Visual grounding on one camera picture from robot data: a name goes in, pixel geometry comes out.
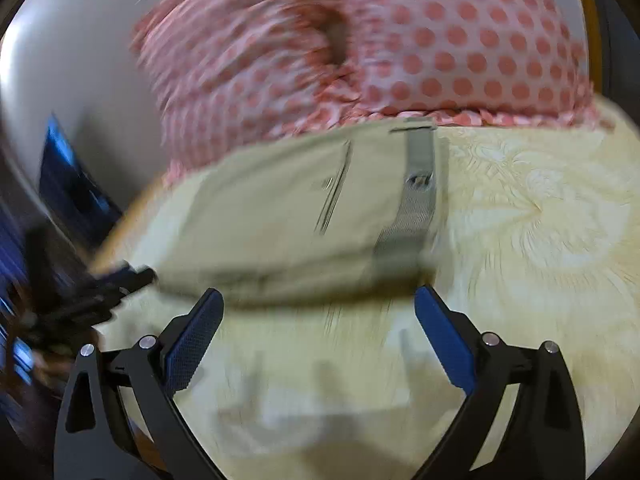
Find lower pink polka-dot pillow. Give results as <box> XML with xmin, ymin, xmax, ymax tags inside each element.
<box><xmin>130</xmin><ymin>0</ymin><xmax>358</xmax><ymax>183</ymax></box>

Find upper pink polka-dot pillow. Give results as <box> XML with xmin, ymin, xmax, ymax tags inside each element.
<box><xmin>332</xmin><ymin>0</ymin><xmax>602</xmax><ymax>128</ymax></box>

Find pink polka-dot pillow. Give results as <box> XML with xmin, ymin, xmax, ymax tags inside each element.
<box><xmin>332</xmin><ymin>0</ymin><xmax>602</xmax><ymax>128</ymax></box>
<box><xmin>130</xmin><ymin>0</ymin><xmax>358</xmax><ymax>183</ymax></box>

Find blue glowing screen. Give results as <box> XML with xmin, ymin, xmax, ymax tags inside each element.
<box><xmin>38</xmin><ymin>114</ymin><xmax>122</xmax><ymax>248</ymax></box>

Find beige khaki pants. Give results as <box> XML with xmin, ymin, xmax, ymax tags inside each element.
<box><xmin>150</xmin><ymin>116</ymin><xmax>452</xmax><ymax>306</ymax></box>

